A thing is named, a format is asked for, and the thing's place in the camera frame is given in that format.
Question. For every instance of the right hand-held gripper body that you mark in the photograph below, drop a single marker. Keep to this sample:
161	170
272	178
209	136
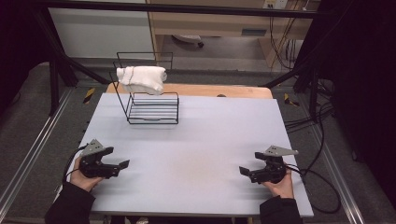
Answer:
272	172

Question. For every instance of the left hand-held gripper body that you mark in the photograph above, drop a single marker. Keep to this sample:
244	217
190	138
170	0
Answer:
93	168

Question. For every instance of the white towel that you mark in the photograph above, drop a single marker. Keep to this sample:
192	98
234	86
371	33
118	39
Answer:
143	79

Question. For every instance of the person's left hand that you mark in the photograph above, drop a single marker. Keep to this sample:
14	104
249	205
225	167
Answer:
81	182

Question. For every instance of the person's right hand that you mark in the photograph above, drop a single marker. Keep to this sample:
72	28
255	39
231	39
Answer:
283	188

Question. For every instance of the yellow black floor tape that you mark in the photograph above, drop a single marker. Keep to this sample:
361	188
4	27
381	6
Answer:
290	100
89	95

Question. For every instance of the white cabinet panel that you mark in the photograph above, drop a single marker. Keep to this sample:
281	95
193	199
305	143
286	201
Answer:
99	31

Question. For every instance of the grey chair base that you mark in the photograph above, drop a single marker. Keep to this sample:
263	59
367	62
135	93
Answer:
188	38

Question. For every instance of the light wooden desk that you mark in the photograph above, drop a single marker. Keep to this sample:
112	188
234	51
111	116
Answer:
218	23

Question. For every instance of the white power strip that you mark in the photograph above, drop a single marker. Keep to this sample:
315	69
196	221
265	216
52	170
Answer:
275	3

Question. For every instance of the aluminium floor rail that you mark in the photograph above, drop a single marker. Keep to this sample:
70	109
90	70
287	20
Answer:
34	149
339	177

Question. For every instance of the black metal frame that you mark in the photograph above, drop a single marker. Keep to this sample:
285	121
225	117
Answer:
186	8

